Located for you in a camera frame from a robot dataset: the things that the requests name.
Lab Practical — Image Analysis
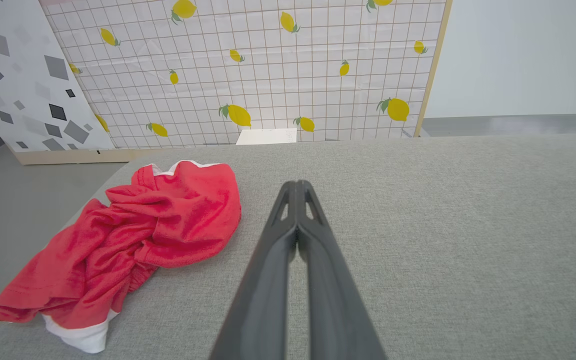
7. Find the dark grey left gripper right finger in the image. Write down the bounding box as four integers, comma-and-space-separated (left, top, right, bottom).
295, 180, 386, 360

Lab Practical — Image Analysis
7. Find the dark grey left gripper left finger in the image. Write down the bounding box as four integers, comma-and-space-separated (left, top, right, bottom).
209, 181, 299, 360

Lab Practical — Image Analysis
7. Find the red sports shirt white trim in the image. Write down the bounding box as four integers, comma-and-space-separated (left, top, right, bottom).
0, 160, 242, 354

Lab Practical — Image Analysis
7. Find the grey fabric sofa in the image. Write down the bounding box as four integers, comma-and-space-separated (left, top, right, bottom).
0, 135, 576, 360

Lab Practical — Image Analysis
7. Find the white box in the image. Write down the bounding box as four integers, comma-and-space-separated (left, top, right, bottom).
236, 128, 298, 146

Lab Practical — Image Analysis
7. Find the lemon print grid panel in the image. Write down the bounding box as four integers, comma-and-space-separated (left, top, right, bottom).
39, 0, 454, 151

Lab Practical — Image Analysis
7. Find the grey terrazzo print panel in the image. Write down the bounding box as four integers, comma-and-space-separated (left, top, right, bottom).
0, 0, 116, 166

